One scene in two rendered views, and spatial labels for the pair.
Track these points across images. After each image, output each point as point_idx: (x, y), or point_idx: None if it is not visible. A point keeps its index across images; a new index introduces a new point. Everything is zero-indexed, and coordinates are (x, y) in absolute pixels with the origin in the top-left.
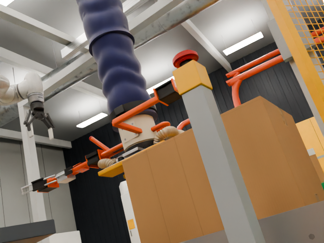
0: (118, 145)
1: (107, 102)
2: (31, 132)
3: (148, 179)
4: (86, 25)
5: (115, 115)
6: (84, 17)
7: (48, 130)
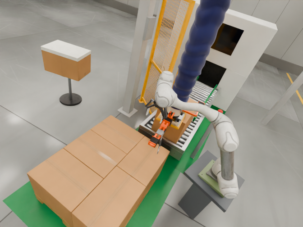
0: (174, 114)
1: (183, 100)
2: (162, 120)
3: (185, 125)
4: (202, 64)
5: None
6: (204, 57)
7: (148, 110)
